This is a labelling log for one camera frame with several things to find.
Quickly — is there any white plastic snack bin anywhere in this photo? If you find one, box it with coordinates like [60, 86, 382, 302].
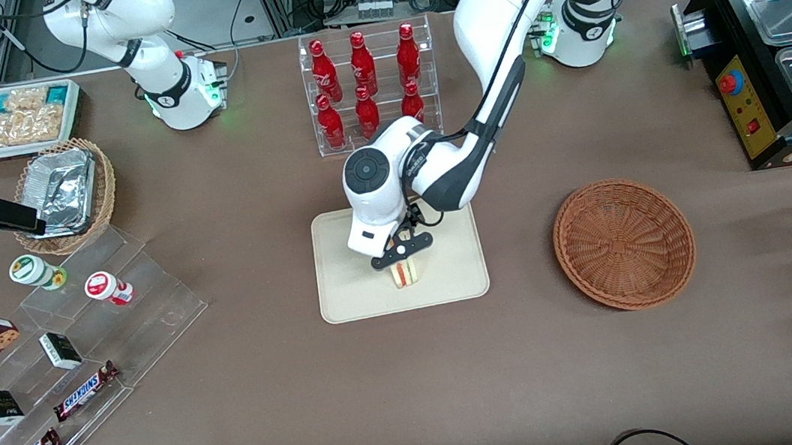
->
[0, 76, 89, 162]

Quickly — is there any red cola bottle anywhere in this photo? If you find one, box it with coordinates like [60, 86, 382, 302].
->
[346, 29, 379, 92]
[393, 21, 424, 86]
[397, 80, 427, 125]
[315, 92, 348, 153]
[307, 36, 344, 101]
[352, 83, 383, 143]

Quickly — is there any red lid yogurt cup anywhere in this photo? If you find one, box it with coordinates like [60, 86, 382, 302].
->
[82, 267, 136, 310]

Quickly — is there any light wicker basket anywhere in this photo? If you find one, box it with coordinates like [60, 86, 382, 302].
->
[4, 133, 125, 261]

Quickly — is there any triangle sandwich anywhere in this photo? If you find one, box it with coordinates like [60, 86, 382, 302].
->
[388, 254, 426, 292]

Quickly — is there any aluminium foil container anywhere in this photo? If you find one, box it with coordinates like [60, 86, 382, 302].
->
[16, 145, 105, 241]

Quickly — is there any clear acrylic stepped stand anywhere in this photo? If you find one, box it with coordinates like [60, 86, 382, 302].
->
[0, 215, 226, 445]

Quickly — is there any cream plastic tray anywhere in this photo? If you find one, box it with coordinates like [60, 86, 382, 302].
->
[308, 185, 494, 326]

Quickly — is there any clear acrylic bottle rack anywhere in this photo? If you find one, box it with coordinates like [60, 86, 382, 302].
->
[295, 14, 447, 161]

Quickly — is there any white power strip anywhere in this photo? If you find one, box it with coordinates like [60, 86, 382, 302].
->
[354, 0, 395, 23]

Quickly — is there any brown wicker basket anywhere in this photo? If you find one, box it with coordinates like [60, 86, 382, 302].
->
[547, 170, 703, 320]

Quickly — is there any clear bag of crackers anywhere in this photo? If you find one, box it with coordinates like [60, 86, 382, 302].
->
[2, 86, 50, 114]
[0, 103, 68, 147]

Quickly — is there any green lid yogurt cup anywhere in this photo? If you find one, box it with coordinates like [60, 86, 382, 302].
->
[7, 250, 69, 295]

